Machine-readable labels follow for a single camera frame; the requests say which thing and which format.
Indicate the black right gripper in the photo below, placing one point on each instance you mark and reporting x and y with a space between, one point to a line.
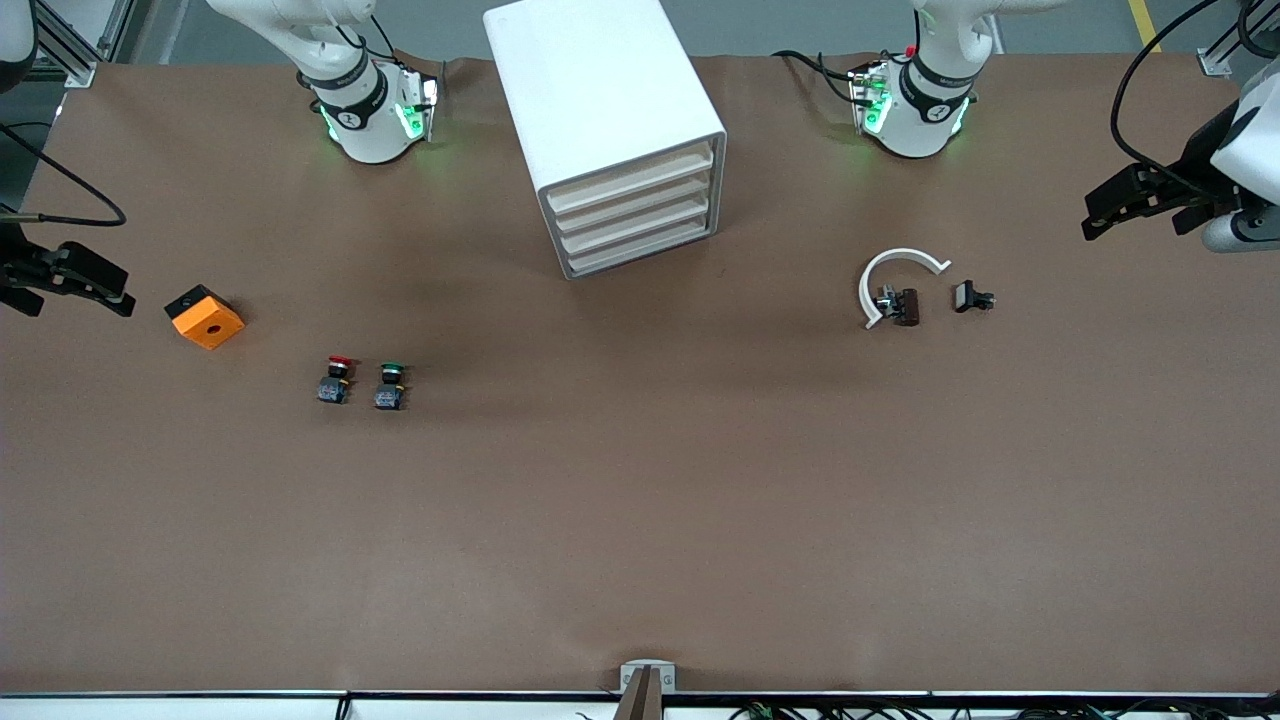
14 262

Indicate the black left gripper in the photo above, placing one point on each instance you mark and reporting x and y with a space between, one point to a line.
1196 155

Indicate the red push button switch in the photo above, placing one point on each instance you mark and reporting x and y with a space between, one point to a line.
335 388

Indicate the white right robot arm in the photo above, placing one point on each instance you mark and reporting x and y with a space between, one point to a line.
350 120

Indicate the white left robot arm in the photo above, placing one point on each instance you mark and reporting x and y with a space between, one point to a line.
930 110

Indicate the small black contact block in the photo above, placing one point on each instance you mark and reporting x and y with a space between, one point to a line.
966 296

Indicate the dark brown contact block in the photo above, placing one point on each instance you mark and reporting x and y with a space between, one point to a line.
906 306

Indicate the brown table cover mat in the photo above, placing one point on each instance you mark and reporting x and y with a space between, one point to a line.
640 500

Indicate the orange button enclosure box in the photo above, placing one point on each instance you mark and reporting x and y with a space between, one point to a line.
210 325

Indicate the aluminium frame post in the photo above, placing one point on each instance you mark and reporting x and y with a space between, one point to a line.
75 62
1215 62

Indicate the green push button switch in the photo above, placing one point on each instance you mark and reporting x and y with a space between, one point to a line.
389 395

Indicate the white table edge rail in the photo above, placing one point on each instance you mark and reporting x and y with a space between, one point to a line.
200 708

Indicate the grey metal table bracket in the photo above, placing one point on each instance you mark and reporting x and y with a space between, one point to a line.
647 690

